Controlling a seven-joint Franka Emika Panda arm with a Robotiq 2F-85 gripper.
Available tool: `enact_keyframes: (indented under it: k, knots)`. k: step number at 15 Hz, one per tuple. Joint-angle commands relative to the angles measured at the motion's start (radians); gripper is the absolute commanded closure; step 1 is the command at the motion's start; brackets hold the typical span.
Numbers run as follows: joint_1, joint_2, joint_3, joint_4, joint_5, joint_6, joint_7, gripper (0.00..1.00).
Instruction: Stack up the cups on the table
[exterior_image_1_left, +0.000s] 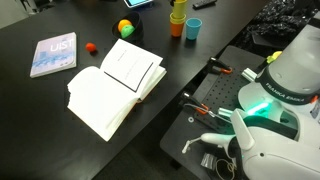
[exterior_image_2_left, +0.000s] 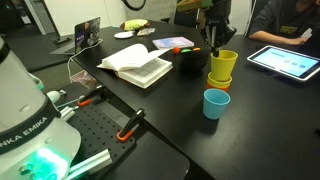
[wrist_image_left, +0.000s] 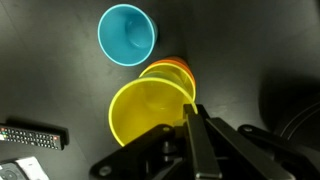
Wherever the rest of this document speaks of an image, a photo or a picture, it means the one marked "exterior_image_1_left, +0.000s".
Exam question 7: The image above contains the black bowl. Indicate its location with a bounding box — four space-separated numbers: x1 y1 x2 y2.
111 12 144 43

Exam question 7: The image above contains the aluminium extrusion bar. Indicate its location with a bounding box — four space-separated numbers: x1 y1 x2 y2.
218 107 234 118
241 67 258 83

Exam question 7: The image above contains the white rounded handle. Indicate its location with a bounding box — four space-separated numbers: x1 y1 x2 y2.
199 132 234 148

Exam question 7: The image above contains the grey wire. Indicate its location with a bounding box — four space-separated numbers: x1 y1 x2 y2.
184 103 232 123

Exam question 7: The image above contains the black perforated base board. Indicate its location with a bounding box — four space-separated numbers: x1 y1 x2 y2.
159 45 268 180

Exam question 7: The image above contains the orange toy fruit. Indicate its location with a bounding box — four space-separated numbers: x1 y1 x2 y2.
117 19 133 33

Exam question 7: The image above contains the black orange spring clamp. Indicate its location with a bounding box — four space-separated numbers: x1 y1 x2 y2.
181 92 211 116
207 57 234 75

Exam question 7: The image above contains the open white book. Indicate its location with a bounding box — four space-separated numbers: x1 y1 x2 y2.
66 38 168 143

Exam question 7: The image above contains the blue plastic cup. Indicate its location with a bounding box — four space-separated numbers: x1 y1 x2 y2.
185 17 203 41

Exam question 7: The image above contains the tan rubber band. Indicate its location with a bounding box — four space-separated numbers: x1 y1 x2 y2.
214 158 238 176

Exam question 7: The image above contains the thin white cable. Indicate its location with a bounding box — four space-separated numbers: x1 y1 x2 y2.
181 139 202 155

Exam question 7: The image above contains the white-framed tablet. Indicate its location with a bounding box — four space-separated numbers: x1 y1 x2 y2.
123 0 154 9

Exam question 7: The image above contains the yellow-green plug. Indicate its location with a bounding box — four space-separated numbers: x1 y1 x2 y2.
265 50 283 65

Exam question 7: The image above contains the closed UIST book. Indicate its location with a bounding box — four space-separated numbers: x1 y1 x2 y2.
29 31 78 79

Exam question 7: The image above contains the green toy fruit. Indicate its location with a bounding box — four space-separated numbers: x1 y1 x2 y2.
120 24 136 39

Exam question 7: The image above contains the small clear plastic bag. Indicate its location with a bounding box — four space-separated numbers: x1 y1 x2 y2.
200 153 216 169

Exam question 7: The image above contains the orange plastic cup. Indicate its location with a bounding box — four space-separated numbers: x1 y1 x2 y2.
169 20 186 38

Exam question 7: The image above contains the dark speckled bag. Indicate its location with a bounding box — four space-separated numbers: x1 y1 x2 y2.
243 0 320 45

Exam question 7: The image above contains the small red ball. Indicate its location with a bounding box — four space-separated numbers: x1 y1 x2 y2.
85 42 97 53

